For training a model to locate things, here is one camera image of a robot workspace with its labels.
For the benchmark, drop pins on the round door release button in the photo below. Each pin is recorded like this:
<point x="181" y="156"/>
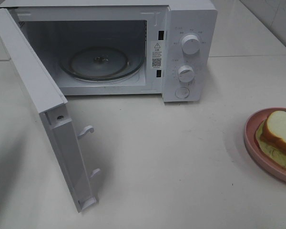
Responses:
<point x="182" y="93"/>

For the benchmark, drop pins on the white timer knob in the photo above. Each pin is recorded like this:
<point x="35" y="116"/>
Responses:
<point x="186" y="74"/>

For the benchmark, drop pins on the white microwave door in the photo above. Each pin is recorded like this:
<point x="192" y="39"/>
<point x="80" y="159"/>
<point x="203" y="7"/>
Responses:
<point x="43" y="114"/>

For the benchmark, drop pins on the pink round plate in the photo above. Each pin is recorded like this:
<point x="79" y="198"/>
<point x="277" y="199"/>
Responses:
<point x="252" y="146"/>

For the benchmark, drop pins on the white bread sandwich with lettuce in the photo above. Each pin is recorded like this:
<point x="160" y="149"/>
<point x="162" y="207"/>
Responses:
<point x="271" y="137"/>

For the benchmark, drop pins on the glass microwave turntable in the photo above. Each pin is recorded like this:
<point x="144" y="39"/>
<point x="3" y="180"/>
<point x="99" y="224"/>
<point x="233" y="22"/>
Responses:
<point x="102" y="63"/>

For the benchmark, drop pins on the white microwave oven body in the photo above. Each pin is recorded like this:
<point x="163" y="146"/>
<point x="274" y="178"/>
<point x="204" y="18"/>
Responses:
<point x="140" y="82"/>

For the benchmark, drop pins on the upper white power knob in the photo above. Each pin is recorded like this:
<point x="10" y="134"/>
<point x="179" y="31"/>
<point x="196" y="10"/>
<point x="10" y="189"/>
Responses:
<point x="190" y="44"/>

